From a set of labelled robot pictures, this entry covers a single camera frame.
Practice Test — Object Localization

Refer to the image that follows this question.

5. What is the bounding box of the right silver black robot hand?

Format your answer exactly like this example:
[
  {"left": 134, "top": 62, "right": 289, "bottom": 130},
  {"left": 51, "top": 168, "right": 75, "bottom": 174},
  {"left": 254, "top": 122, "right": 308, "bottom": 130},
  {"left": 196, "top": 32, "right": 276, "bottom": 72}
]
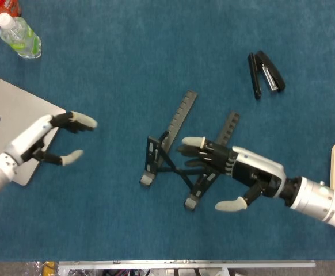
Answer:
[{"left": 176, "top": 136, "right": 287, "bottom": 212}]

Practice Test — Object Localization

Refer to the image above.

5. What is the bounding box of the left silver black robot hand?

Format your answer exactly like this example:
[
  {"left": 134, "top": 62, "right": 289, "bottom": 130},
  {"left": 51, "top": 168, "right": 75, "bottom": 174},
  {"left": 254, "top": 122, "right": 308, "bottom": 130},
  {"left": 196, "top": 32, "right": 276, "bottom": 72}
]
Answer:
[{"left": 5, "top": 111, "right": 98, "bottom": 167}]

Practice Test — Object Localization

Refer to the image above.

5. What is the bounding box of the black folding laptop stand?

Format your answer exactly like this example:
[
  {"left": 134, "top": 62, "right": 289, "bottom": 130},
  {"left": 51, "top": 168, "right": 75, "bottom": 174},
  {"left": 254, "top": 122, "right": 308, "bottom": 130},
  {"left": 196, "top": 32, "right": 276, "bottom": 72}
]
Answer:
[{"left": 139, "top": 90, "right": 241, "bottom": 212}]

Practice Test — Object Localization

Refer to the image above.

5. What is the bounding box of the silver laptop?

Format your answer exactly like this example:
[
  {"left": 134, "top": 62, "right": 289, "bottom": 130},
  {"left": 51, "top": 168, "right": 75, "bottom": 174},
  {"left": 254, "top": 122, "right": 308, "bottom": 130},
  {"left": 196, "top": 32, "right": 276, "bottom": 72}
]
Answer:
[{"left": 0, "top": 70, "right": 67, "bottom": 187}]

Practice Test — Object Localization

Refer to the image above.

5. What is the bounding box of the black stapler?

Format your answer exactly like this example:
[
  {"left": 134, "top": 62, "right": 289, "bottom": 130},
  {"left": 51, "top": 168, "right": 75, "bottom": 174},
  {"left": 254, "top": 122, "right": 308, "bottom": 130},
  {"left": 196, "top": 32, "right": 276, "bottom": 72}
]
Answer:
[{"left": 247, "top": 50, "right": 287, "bottom": 101}]

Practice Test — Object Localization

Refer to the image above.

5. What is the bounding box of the clear green-label water bottle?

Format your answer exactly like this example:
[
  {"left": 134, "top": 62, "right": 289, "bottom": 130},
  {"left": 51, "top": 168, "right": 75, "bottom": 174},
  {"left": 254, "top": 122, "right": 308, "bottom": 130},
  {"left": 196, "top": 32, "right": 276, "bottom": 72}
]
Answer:
[{"left": 0, "top": 12, "right": 43, "bottom": 60}]

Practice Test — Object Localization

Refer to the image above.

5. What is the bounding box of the blue felt table cloth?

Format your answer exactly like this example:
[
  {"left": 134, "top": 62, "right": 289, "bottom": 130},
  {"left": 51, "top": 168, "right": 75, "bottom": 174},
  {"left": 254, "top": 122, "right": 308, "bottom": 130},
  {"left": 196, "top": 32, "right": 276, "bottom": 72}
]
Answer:
[{"left": 0, "top": 0, "right": 335, "bottom": 263}]

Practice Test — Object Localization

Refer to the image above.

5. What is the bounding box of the red lidded canister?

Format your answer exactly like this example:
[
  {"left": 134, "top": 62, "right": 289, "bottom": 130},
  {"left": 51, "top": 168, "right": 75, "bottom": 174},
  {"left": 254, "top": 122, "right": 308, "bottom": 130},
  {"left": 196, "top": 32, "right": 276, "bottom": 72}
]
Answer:
[{"left": 0, "top": 0, "right": 23, "bottom": 27}]

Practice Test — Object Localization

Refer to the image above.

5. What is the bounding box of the clear plastic wrap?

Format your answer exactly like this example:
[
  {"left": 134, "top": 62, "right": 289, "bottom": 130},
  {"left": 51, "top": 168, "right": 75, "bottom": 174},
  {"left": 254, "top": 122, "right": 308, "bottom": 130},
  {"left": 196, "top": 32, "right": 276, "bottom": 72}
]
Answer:
[{"left": 25, "top": 261, "right": 44, "bottom": 276}]

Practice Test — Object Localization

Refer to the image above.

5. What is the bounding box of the aluminium frame rail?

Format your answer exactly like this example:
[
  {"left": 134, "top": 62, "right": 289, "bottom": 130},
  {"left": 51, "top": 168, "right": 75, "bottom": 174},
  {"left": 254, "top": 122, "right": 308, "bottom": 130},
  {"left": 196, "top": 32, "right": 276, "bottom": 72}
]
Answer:
[{"left": 58, "top": 260, "right": 317, "bottom": 271}]

